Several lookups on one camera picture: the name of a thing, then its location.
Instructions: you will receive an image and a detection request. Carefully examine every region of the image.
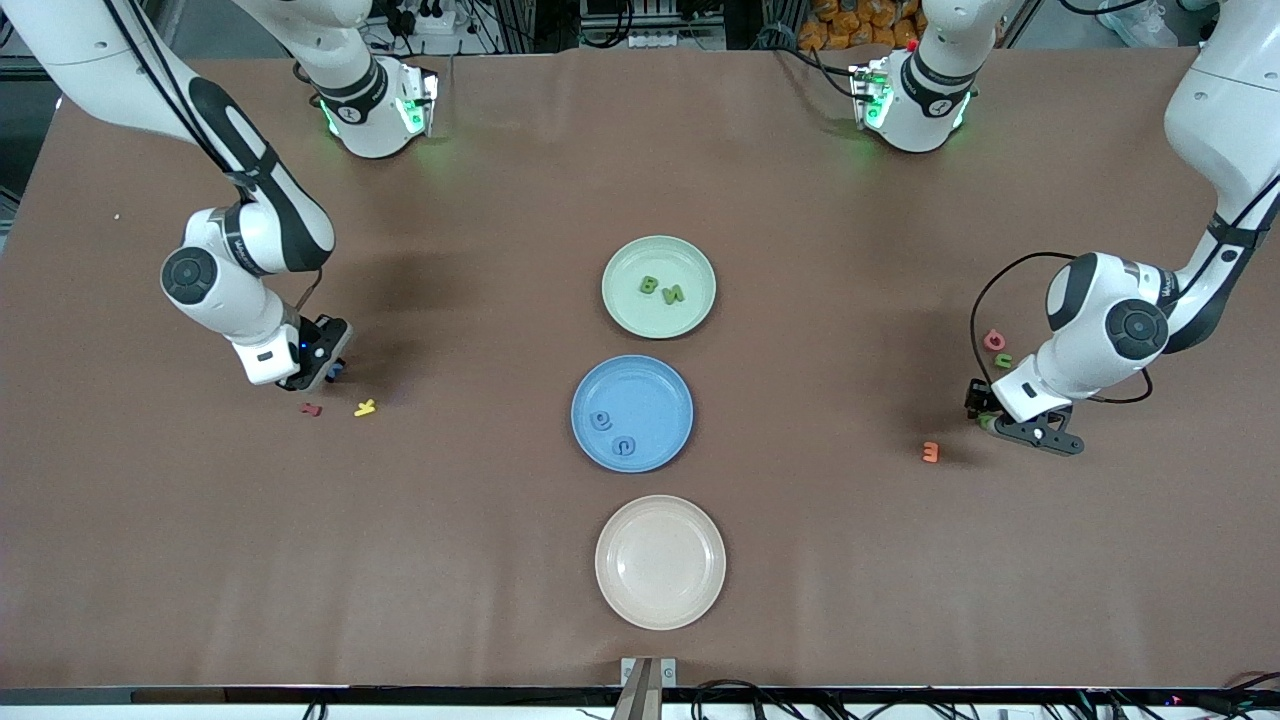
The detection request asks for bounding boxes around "blue plate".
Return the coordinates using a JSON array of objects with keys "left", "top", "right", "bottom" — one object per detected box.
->
[{"left": 571, "top": 354, "right": 695, "bottom": 474}]

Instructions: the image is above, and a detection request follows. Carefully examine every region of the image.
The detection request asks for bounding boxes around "grey metal camera bracket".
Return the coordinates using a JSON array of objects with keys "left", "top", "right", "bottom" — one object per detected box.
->
[{"left": 620, "top": 656, "right": 679, "bottom": 720}]

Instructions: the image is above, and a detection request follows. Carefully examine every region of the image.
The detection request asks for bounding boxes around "white power strip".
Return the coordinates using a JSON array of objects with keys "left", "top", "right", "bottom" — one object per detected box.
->
[{"left": 385, "top": 0, "right": 456, "bottom": 36}]

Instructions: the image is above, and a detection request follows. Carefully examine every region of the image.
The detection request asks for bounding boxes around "pile of orange objects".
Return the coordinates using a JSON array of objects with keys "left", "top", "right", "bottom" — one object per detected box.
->
[{"left": 797, "top": 0, "right": 926, "bottom": 51}]

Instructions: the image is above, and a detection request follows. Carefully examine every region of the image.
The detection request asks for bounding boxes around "white shoe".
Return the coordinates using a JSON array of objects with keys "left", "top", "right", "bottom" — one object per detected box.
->
[{"left": 1095, "top": 0, "right": 1166, "bottom": 49}]

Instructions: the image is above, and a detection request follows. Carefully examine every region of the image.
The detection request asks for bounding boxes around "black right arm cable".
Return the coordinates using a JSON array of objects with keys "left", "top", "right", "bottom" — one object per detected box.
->
[{"left": 100, "top": 0, "right": 326, "bottom": 321}]

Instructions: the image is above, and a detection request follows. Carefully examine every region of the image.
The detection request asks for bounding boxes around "pale green plate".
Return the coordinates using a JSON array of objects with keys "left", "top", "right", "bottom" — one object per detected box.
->
[{"left": 601, "top": 235, "right": 718, "bottom": 340}]

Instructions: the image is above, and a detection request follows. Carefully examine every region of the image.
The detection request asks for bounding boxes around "grey equipment box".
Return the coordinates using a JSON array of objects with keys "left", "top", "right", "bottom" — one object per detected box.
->
[{"left": 580, "top": 0, "right": 726, "bottom": 51}]

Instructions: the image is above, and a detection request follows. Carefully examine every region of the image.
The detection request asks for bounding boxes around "beige plate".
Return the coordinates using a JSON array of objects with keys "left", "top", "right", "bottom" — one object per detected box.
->
[{"left": 594, "top": 494, "right": 727, "bottom": 631}]

